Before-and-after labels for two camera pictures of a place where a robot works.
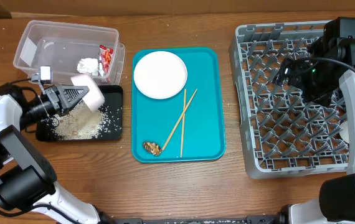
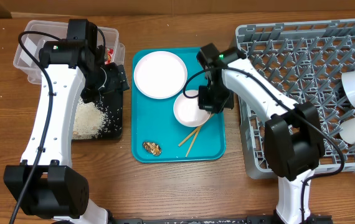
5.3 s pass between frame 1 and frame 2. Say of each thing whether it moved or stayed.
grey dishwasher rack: stayed
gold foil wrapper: stayed
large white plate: stayed
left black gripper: moved
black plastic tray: stayed
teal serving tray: stayed
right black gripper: moved
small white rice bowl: moved
